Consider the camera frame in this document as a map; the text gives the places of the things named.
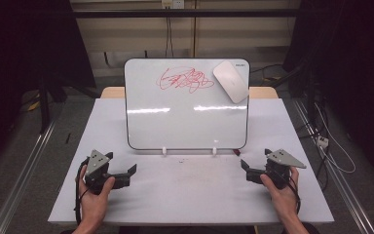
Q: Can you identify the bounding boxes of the black metal stand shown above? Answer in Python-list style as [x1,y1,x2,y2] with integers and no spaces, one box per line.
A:
[38,77,52,135]

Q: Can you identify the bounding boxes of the black curtain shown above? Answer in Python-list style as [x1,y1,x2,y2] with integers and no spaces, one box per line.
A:
[281,0,374,187]
[0,0,97,183]

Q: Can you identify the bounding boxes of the black floor cable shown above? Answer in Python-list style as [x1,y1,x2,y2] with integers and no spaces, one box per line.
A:
[248,62,285,83]

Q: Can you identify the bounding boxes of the white oval whiteboard eraser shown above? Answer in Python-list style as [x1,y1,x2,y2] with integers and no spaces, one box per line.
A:
[212,60,249,104]

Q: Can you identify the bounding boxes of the white wall socket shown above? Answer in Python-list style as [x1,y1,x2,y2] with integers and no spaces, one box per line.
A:
[161,0,186,10]

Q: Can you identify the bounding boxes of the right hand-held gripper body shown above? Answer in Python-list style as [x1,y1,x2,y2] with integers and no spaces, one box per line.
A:
[245,148,308,190]

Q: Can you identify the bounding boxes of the white power strip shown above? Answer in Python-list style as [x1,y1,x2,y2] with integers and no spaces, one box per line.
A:
[316,135,330,149]

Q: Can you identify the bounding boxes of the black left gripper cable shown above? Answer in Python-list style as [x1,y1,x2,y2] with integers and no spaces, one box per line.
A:
[73,157,91,226]

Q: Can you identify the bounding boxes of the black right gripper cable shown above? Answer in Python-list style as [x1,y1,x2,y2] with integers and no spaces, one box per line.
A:
[287,179,303,215]

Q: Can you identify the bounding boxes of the wooden table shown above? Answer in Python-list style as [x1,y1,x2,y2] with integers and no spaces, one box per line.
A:
[99,86,280,99]

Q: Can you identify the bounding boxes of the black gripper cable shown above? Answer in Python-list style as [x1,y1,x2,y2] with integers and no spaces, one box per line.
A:
[73,157,91,226]
[287,179,303,215]

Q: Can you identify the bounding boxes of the black wall cable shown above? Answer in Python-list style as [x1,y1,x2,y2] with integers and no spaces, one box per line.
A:
[165,8,173,59]

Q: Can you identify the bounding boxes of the white whiteboard with black rim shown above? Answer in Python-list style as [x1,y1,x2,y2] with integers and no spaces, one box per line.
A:
[124,58,251,151]

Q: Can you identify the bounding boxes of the white floor cable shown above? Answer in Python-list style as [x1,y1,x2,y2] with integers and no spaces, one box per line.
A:
[314,102,357,175]

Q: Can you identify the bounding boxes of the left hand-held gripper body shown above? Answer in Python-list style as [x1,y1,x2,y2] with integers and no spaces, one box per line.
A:
[84,149,132,193]

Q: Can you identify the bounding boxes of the aluminium floor rail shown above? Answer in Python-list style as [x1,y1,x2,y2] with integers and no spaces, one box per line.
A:
[292,97,374,234]
[0,119,58,234]

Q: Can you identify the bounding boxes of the person's right hand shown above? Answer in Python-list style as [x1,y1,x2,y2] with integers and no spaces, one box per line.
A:
[259,166,302,220]

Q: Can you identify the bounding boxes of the person's left hand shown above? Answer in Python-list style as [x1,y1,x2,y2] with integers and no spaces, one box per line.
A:
[77,165,116,225]

